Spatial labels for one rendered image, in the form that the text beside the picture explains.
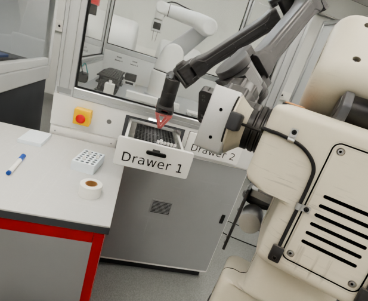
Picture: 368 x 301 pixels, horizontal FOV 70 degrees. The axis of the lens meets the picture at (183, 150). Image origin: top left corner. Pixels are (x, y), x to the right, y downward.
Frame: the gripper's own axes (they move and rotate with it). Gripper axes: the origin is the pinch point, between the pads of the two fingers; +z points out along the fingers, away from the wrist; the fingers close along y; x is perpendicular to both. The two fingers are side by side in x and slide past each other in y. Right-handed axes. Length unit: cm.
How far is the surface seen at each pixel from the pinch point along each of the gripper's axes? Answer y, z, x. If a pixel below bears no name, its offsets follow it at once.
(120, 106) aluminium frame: 18.8, 4.6, 18.1
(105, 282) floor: -8, 98, 5
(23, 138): -2, 20, 50
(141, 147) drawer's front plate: -12.7, 4.9, 5.4
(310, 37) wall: 356, -52, -227
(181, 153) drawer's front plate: -12.2, 3.5, -9.6
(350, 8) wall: 367, -109, -271
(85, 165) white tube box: -15.9, 15.7, 23.3
